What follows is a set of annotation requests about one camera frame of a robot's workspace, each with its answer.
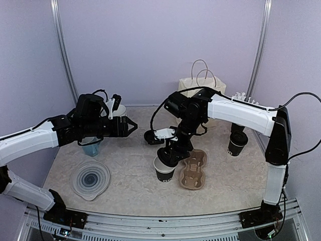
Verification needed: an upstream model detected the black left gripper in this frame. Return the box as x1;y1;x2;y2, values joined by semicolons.
82;115;137;137

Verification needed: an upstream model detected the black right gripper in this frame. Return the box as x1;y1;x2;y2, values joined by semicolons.
166;114;203;163

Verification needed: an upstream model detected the stack of black lids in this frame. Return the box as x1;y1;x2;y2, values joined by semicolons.
144;130;162;145

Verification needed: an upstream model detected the black cup lid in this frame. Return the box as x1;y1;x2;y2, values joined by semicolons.
157;148;180;167
230;131;248;146

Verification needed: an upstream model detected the black paper coffee cup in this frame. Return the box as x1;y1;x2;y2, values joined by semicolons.
228;141;245;156

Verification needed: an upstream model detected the brown pulp cup carrier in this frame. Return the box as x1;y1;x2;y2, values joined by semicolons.
179;149;207;190

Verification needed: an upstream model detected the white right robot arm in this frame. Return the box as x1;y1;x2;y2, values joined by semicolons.
157;87;291;223

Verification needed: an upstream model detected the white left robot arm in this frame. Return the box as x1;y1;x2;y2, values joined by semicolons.
1;93;138;223

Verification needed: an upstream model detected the stack of paper cups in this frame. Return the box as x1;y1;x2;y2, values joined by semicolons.
112;104;127;117

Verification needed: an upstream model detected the cream paper bag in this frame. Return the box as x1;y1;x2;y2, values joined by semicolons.
178;59;226;94

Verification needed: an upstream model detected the blue glass cup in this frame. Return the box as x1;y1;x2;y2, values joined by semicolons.
81;137;102;157

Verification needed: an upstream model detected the wrapped white straws bundle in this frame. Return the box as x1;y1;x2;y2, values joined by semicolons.
231;92;259;105

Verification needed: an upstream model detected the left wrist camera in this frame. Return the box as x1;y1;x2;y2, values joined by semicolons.
106;94;121;119

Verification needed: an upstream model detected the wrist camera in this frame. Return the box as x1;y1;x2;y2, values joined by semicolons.
153;128;178;144
106;94;121;119

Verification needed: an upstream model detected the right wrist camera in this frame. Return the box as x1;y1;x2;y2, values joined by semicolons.
153;128;178;144

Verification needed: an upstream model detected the right aluminium post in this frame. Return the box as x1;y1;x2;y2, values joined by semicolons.
247;0;272;99

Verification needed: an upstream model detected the aluminium post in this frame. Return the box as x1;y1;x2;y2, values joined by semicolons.
50;0;79;105
247;0;272;99

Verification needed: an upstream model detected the aluminium front rail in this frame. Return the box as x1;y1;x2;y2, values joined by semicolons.
24;198;309;241

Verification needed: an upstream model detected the left aluminium post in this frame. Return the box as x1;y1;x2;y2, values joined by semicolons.
50;0;79;105

